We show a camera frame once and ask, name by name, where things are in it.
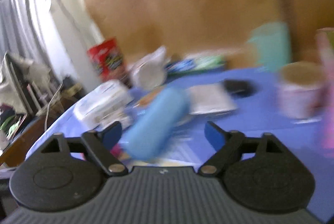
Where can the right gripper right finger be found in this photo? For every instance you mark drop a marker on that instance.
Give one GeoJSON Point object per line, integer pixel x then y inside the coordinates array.
{"type": "Point", "coordinates": [226, 145]}

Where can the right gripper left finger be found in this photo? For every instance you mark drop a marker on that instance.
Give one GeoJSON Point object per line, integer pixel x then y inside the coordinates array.
{"type": "Point", "coordinates": [98, 145]}

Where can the light blue soft pouch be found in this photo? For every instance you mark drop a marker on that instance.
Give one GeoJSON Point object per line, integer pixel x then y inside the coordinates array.
{"type": "Point", "coordinates": [149, 135]}

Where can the black small soft object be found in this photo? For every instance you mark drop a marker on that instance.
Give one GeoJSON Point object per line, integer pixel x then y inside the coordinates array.
{"type": "Point", "coordinates": [239, 88]}

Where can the white tissue pack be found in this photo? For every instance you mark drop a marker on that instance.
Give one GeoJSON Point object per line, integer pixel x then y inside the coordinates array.
{"type": "Point", "coordinates": [106, 99]}

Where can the blue patterned tablecloth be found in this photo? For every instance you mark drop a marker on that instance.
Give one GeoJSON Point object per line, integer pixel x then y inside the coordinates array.
{"type": "Point", "coordinates": [178, 195]}

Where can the cluttered side shelf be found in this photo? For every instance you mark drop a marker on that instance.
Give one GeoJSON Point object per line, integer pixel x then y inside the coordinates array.
{"type": "Point", "coordinates": [31, 101]}

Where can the red snack box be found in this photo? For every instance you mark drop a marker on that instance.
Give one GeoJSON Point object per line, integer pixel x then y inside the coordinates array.
{"type": "Point", "coordinates": [107, 60]}

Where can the pink-labelled tin can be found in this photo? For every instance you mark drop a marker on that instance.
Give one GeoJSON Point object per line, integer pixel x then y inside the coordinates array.
{"type": "Point", "coordinates": [300, 89]}

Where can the green Crest toothpaste box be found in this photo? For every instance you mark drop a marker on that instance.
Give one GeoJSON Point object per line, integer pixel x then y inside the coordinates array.
{"type": "Point", "coordinates": [195, 65]}

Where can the plastic-wrapped paper cups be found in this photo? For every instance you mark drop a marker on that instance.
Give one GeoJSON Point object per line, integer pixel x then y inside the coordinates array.
{"type": "Point", "coordinates": [149, 72]}

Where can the green translucent plastic mug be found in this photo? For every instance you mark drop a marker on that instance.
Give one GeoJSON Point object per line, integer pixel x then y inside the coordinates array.
{"type": "Point", "coordinates": [272, 43]}

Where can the pink tin storage box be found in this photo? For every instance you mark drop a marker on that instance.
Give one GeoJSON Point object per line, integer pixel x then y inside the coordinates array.
{"type": "Point", "coordinates": [324, 41]}

